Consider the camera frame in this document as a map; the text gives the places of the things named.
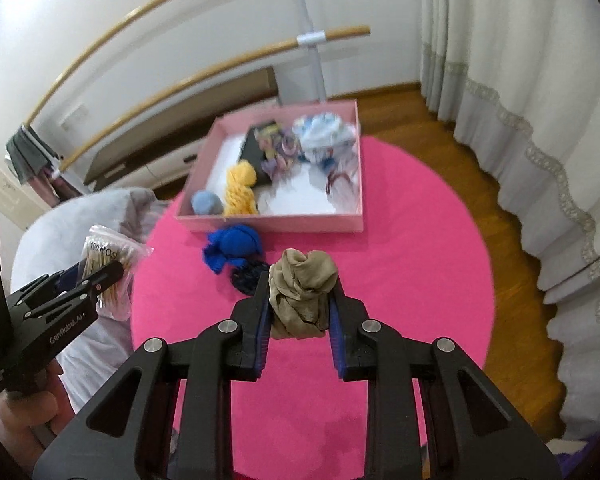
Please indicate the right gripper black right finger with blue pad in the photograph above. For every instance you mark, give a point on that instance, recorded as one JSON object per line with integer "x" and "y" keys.
{"x": 430, "y": 405}

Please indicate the upper wooden ballet bar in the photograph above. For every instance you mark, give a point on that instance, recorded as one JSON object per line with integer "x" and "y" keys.
{"x": 127, "y": 21}

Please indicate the beige stocking bundle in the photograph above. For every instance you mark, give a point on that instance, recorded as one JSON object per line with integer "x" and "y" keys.
{"x": 299, "y": 285}

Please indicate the pastel multicolour yarn bundle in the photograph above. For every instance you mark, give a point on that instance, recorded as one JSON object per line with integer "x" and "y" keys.
{"x": 280, "y": 148}

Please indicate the white lace-trimmed curtain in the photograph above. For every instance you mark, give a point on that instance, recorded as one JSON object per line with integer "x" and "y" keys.
{"x": 520, "y": 81}

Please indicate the clear plastic pouch with cord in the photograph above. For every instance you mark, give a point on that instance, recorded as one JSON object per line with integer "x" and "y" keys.
{"x": 343, "y": 183}

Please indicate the dark navy crochet item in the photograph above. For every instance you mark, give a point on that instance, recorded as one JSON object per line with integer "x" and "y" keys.
{"x": 246, "y": 278}

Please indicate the person's hand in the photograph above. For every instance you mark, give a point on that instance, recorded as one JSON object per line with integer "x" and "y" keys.
{"x": 18, "y": 417}

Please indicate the light blue printed cloth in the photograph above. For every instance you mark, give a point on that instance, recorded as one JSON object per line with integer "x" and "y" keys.
{"x": 323, "y": 136}

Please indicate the plastic bag with beige yarn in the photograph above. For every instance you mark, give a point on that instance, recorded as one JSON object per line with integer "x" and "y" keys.
{"x": 111, "y": 259}

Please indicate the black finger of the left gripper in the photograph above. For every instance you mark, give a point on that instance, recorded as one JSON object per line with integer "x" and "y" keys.
{"x": 54, "y": 294}

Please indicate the purple cloth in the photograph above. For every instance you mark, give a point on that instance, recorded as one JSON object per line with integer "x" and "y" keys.
{"x": 568, "y": 453}

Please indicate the yellow crochet fish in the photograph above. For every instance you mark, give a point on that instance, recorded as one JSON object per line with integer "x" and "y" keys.
{"x": 239, "y": 199}

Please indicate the blue crochet item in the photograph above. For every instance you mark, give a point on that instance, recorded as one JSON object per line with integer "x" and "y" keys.
{"x": 233, "y": 245}

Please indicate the grey cloth on bar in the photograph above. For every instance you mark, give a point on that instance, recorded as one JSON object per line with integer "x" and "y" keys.
{"x": 31, "y": 158}

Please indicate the brown white tv cabinet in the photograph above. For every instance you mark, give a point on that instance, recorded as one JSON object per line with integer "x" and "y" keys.
{"x": 179, "y": 124}

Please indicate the grey cushion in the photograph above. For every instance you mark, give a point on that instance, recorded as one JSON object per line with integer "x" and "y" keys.
{"x": 55, "y": 243}

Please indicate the lower wooden ballet bar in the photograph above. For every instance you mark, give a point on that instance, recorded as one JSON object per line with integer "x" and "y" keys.
{"x": 279, "y": 47}

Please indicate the wooden ballet bar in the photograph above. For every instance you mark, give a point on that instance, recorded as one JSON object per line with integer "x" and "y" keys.
{"x": 279, "y": 47}
{"x": 127, "y": 21}

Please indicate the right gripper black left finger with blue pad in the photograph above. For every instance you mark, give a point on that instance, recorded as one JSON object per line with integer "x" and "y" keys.
{"x": 165, "y": 414}

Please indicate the light blue soft ball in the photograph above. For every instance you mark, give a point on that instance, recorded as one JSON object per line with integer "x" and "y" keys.
{"x": 206, "y": 203}

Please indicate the black rectangular case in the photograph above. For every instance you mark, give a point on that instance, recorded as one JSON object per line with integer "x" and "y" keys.
{"x": 252, "y": 153}

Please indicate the pink cardboard box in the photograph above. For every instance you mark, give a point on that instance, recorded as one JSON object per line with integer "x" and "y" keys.
{"x": 297, "y": 204}

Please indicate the white bar stand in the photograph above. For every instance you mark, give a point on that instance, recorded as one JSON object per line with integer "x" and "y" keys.
{"x": 309, "y": 38}

